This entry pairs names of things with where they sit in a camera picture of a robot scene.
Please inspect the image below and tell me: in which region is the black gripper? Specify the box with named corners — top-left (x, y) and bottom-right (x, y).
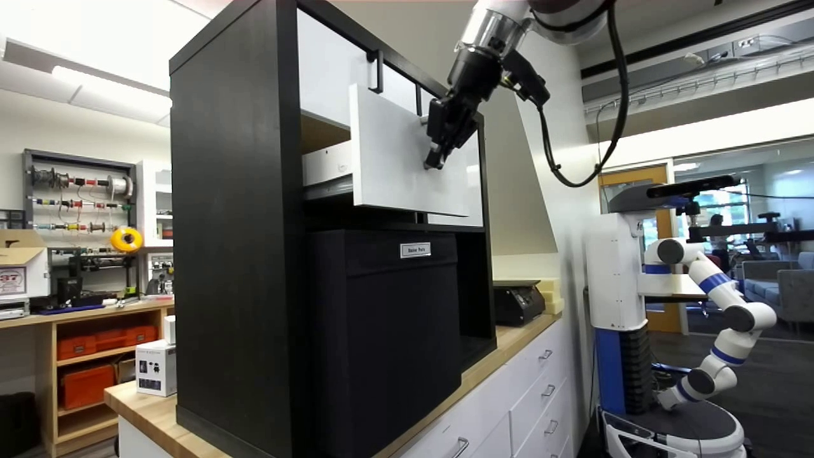
top-left (420, 43), bottom-right (506, 174)

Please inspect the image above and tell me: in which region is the white drawer with handle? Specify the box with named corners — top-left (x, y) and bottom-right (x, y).
top-left (300, 81), bottom-right (486, 222)
top-left (295, 7), bottom-right (447, 137)

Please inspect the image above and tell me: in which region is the white label on bin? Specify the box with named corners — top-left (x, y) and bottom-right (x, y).
top-left (396, 239), bottom-right (435, 262)

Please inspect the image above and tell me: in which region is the black desktop device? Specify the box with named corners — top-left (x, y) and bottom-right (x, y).
top-left (490, 278), bottom-right (547, 332)

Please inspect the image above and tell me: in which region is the black fabric storage bin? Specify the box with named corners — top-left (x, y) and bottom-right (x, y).
top-left (304, 225), bottom-right (466, 458)

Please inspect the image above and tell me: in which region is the white blue mobile robot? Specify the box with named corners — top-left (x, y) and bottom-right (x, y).
top-left (581, 174), bottom-right (749, 458)

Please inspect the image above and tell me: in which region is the black shelf cabinet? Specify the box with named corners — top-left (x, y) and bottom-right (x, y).
top-left (167, 0), bottom-right (497, 458)

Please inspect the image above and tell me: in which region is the white base cabinet with drawers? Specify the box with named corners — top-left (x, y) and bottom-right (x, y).
top-left (103, 304), bottom-right (579, 458)

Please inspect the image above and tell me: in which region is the yellow tape roll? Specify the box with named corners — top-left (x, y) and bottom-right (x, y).
top-left (106, 225), bottom-right (148, 257)

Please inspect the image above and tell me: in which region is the white product box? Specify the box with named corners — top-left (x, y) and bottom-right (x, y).
top-left (131, 337), bottom-right (178, 399)

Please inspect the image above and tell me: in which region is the grey pegboard tool rack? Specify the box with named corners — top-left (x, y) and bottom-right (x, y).
top-left (19, 146), bottom-right (145, 249)

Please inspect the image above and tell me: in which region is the black benchtop machine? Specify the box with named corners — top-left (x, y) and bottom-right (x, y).
top-left (45, 248), bottom-right (131, 314)

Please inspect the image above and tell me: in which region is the long orange storage bin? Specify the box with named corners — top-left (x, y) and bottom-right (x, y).
top-left (56, 323), bottom-right (160, 365)

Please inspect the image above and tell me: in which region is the large orange storage bin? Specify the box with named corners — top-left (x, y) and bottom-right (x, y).
top-left (56, 362), bottom-right (120, 412)

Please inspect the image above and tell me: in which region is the brown cardboard box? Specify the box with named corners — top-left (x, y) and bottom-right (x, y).
top-left (0, 227), bottom-right (51, 268)

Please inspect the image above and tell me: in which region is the white boxy appliance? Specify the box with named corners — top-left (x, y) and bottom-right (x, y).
top-left (0, 245), bottom-right (52, 323)

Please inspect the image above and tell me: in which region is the wooden workbench with shelves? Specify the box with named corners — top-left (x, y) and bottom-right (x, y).
top-left (0, 292), bottom-right (178, 458)

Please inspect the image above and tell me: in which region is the black floor bin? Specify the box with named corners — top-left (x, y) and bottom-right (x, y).
top-left (0, 390), bottom-right (42, 458)

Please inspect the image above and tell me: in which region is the black wrist camera block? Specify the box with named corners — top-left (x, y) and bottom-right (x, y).
top-left (497, 48), bottom-right (555, 110)

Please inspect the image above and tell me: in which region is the white closed drawer with handle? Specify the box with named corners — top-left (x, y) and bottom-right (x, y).
top-left (295, 7), bottom-right (447, 137)

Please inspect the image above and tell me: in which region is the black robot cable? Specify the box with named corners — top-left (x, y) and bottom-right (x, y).
top-left (537, 0), bottom-right (634, 192)

